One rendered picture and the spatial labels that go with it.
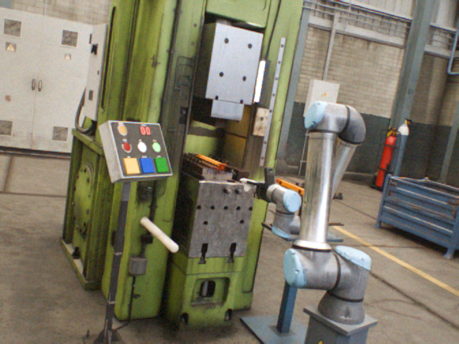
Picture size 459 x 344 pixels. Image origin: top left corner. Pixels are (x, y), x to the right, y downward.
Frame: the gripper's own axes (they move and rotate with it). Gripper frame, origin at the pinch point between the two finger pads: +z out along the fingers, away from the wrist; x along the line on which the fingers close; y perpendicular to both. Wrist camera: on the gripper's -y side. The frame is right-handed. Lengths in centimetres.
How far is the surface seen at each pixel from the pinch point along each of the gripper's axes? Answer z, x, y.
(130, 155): 12, -62, -5
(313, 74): 576, 483, -104
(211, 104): 34.4, -12.3, -33.5
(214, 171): 33.0, -4.3, 3.6
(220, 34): 33, -14, -71
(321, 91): 558, 496, -75
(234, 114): 33.0, 2.5, -30.1
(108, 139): 15, -72, -12
